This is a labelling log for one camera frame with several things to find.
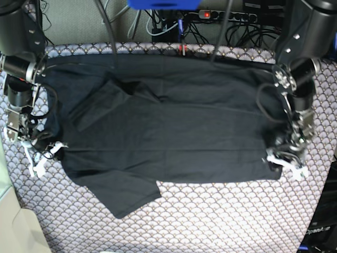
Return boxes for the dark navy T-shirt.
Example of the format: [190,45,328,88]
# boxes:
[45,55,286,218]

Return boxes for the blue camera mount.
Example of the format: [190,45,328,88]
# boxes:
[127,0,201,10]

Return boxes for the black OpenArm box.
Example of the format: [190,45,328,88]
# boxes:
[298,160,336,252]

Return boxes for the beige chair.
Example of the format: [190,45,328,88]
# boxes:
[1,144,51,252]

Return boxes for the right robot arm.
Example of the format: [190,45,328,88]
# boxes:
[1,1,66,178]

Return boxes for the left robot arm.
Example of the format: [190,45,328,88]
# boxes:
[256,1,336,181]

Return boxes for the black power strip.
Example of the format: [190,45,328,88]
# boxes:
[197,9,258,24]

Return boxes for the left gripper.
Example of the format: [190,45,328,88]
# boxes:
[262,110,315,181]

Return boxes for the blue clamp handle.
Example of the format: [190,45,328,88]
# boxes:
[177,19,184,44]

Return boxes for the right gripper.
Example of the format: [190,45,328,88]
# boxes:
[4,108,68,177]

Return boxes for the red table clamp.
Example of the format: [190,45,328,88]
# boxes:
[179,44,187,56]

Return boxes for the fan-patterned table cloth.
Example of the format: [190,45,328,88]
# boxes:
[3,43,336,252]

